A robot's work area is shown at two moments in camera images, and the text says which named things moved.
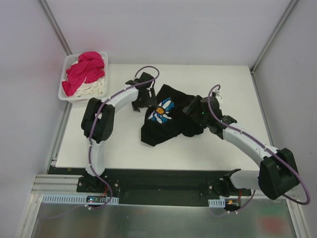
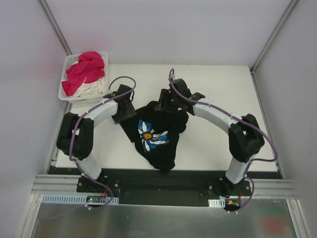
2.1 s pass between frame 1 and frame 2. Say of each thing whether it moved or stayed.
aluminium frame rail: stayed
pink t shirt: stayed
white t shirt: stayed
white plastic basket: stayed
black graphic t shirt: moved
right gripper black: moved
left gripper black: moved
